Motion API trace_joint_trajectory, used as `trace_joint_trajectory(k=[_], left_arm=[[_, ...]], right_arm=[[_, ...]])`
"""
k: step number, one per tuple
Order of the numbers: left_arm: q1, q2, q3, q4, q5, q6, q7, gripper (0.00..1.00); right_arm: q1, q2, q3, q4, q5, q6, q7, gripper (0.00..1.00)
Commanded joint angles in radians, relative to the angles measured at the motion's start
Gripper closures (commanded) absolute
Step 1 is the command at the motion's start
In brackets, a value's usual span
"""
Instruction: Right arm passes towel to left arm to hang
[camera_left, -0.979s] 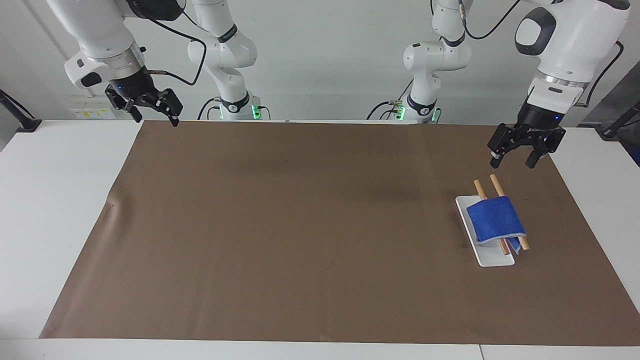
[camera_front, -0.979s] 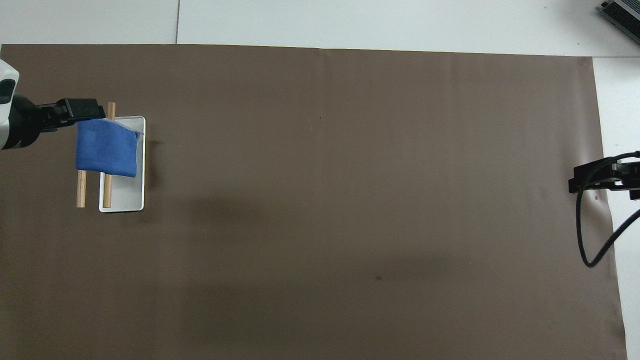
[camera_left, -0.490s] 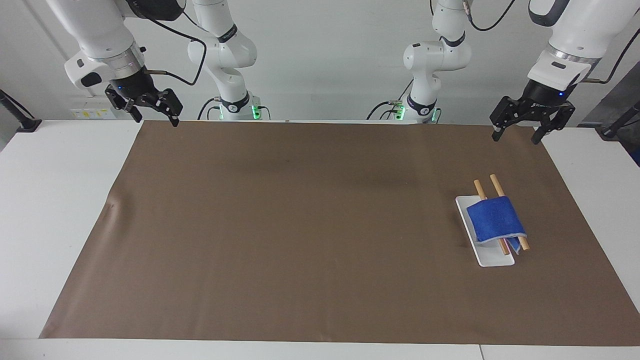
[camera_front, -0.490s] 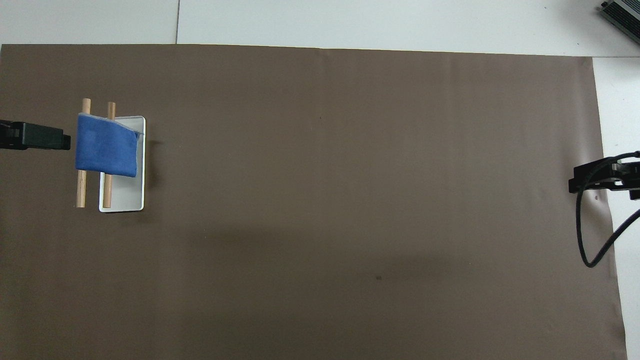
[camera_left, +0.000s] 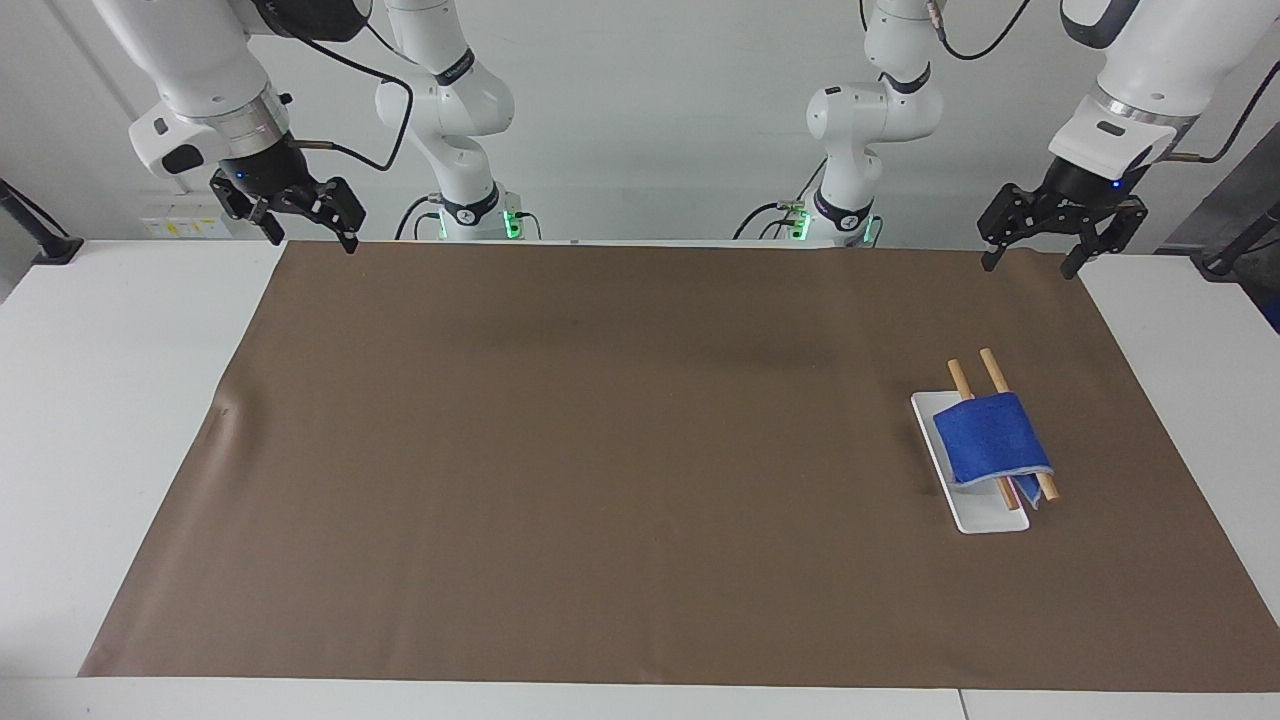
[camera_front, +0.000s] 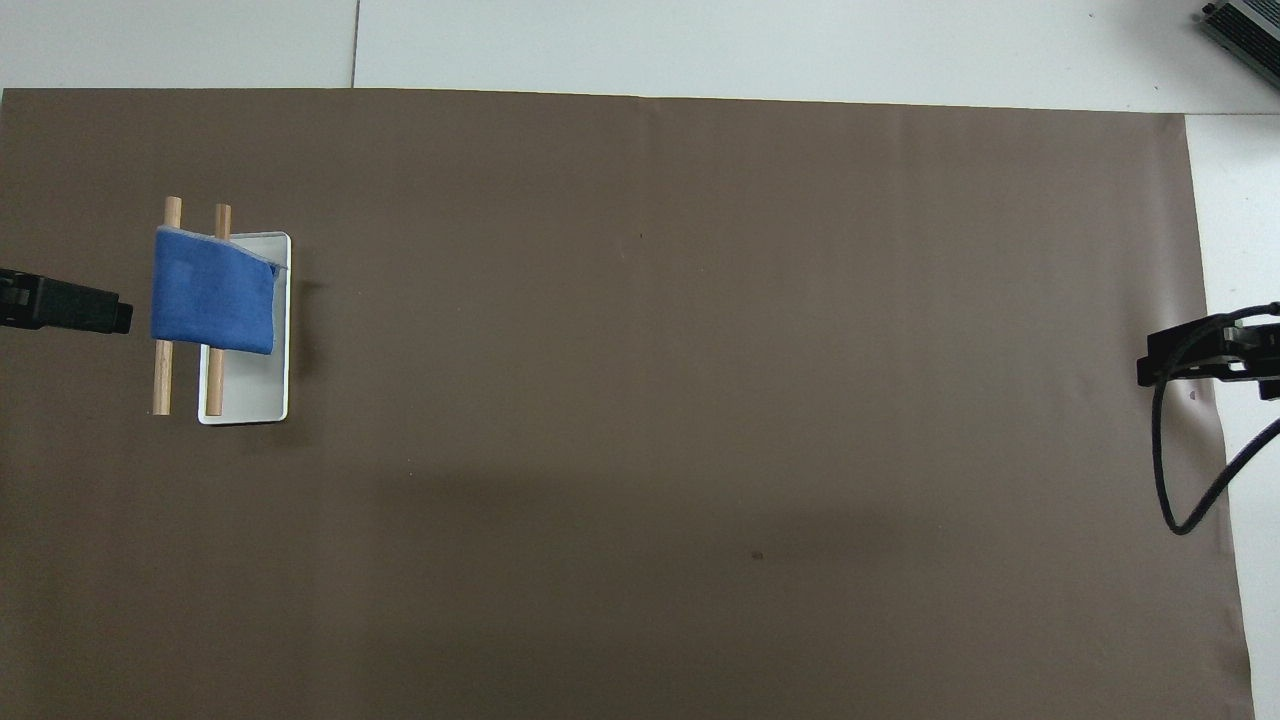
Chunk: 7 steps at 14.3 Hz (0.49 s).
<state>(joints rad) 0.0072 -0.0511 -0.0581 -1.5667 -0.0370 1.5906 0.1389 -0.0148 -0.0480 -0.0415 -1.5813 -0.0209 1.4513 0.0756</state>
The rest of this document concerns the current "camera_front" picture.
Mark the blue towel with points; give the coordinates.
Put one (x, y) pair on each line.
(212, 295)

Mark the grey metal device box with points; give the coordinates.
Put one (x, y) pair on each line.
(1248, 24)

